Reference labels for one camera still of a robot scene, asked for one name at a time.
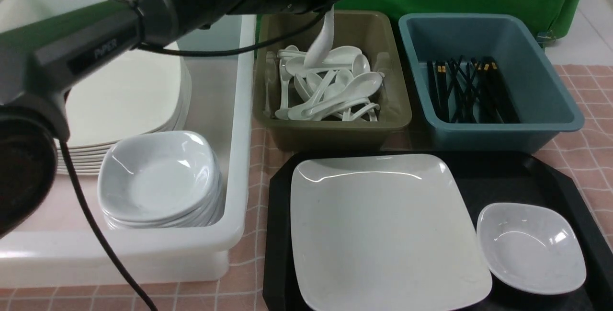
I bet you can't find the white plastic storage bin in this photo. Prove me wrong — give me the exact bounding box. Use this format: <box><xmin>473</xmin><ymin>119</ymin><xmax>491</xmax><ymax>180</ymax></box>
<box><xmin>0</xmin><ymin>0</ymin><xmax>258</xmax><ymax>288</ymax></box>

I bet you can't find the black serving tray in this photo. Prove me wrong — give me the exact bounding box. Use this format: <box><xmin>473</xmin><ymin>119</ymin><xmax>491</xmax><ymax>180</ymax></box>
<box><xmin>262</xmin><ymin>151</ymin><xmax>613</xmax><ymax>311</ymax></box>

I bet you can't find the small white bowl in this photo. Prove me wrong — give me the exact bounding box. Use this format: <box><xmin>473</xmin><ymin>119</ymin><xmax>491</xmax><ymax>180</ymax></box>
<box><xmin>477</xmin><ymin>203</ymin><xmax>587</xmax><ymax>296</ymax></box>

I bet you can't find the olive plastic spoon bin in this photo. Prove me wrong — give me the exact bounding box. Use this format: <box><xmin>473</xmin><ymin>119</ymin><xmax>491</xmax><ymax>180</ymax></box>
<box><xmin>252</xmin><ymin>10</ymin><xmax>412</xmax><ymax>152</ymax></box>

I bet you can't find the pile of white soup spoons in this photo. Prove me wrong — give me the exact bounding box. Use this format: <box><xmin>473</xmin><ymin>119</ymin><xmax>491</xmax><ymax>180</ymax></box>
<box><xmin>264</xmin><ymin>45</ymin><xmax>380</xmax><ymax>122</ymax></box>

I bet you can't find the blue plastic chopstick bin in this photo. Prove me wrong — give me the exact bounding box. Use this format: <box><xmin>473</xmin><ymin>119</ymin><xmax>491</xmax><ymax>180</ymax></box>
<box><xmin>398</xmin><ymin>13</ymin><xmax>585</xmax><ymax>153</ymax></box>

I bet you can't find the top stacked white square plate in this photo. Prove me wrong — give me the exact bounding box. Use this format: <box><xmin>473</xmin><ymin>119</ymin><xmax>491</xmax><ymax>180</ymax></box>
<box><xmin>60</xmin><ymin>45</ymin><xmax>185</xmax><ymax>149</ymax></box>

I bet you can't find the white ceramic soup spoon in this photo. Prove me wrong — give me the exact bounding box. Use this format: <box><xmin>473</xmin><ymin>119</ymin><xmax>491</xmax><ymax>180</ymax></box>
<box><xmin>304</xmin><ymin>5</ymin><xmax>335</xmax><ymax>69</ymax></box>

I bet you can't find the pile of black chopsticks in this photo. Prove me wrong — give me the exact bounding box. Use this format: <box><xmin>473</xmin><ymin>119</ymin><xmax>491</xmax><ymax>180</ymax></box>
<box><xmin>425</xmin><ymin>56</ymin><xmax>521</xmax><ymax>125</ymax></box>

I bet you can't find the top stacked white bowl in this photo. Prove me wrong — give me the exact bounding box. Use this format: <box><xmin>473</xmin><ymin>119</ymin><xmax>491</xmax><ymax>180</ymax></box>
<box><xmin>98</xmin><ymin>131</ymin><xmax>223</xmax><ymax>224</ymax></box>

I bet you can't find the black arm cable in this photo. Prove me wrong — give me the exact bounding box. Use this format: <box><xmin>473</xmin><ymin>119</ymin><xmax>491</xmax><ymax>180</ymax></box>
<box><xmin>57</xmin><ymin>138</ymin><xmax>159</xmax><ymax>311</ymax></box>

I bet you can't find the white square rice plate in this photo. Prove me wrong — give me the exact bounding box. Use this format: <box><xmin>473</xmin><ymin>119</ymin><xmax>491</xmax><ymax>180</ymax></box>
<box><xmin>290</xmin><ymin>154</ymin><xmax>493</xmax><ymax>311</ymax></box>

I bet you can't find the stack of white bowls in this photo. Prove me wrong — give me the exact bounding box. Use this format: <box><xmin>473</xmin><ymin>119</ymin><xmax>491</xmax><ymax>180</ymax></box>
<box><xmin>103</xmin><ymin>176</ymin><xmax>225</xmax><ymax>230</ymax></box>

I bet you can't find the stack of white square plates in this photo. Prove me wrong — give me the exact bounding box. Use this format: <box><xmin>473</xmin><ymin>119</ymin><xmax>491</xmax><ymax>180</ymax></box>
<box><xmin>55</xmin><ymin>62</ymin><xmax>192</xmax><ymax>176</ymax></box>

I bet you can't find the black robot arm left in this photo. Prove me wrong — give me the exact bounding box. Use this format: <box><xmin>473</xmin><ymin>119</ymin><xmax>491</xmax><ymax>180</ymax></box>
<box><xmin>0</xmin><ymin>0</ymin><xmax>341</xmax><ymax>236</ymax></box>

